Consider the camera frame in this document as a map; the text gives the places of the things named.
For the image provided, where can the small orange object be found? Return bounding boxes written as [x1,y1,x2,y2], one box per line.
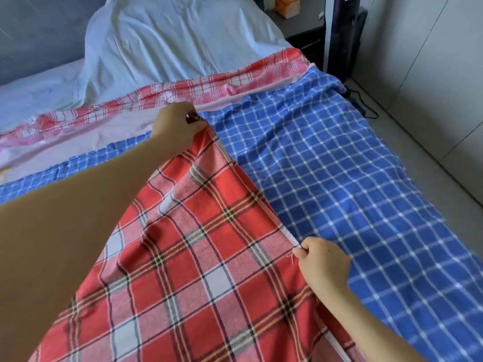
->
[273,0,302,19]

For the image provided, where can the person's right hand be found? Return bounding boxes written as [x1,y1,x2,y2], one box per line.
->
[292,236,354,300]

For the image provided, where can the person's left forearm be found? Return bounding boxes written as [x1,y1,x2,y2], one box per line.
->
[0,138,171,362]

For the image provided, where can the grey padded headboard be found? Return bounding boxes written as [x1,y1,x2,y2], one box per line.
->
[0,0,113,87]

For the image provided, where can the dark nightstand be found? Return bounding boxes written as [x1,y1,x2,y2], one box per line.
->
[253,0,370,81]

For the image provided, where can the black white standing device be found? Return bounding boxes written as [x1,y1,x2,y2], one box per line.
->
[322,0,365,77]

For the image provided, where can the person's right forearm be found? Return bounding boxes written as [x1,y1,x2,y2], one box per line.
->
[318,286,427,362]

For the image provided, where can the white wardrobe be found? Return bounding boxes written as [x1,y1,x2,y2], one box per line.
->
[353,0,483,207]

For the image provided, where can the person's left hand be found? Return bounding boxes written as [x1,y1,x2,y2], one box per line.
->
[148,101,209,160]

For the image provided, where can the white pillow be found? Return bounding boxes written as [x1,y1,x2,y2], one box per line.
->
[77,0,293,108]

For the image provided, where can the thin black cable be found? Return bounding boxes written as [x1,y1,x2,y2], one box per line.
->
[343,77,383,121]

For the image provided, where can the blue checked cloth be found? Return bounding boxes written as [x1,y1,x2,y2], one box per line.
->
[0,65,483,362]

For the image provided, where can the red white plaid cloth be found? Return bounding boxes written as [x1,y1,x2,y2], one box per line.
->
[30,124,365,362]

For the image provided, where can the white bed sheet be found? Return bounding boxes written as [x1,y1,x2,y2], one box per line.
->
[0,56,90,134]

